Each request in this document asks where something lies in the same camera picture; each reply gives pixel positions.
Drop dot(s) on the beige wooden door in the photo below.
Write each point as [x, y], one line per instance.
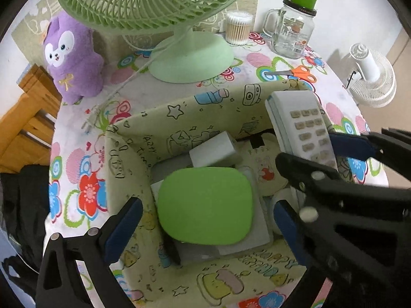
[401, 48]

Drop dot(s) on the dark clothing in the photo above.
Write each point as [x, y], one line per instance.
[22, 205]

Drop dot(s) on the purple plush rabbit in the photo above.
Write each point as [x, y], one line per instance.
[77, 67]

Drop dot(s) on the yellow patterned storage box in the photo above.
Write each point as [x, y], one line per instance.
[192, 109]

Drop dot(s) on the green desk fan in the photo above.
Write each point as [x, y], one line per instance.
[192, 61]

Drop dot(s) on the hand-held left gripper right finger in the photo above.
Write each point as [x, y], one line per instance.
[289, 227]

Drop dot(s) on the white pedestal fan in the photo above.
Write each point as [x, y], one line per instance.
[375, 86]

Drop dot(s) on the floral tablecloth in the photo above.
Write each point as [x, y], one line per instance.
[80, 134]

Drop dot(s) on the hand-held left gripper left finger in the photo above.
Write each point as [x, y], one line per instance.
[123, 231]

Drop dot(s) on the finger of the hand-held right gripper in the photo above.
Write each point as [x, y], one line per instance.
[353, 199]
[350, 146]

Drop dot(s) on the cream bear shaped compact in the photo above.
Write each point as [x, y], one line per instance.
[266, 173]

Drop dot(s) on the white remote control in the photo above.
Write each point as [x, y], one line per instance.
[298, 118]

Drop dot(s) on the white charger adapter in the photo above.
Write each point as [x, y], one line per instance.
[212, 154]

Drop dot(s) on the cotton swab container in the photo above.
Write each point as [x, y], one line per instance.
[238, 29]

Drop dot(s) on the green rounded case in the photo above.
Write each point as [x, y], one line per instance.
[205, 205]

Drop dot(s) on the glass jar mug green lid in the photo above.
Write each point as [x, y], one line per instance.
[289, 38]

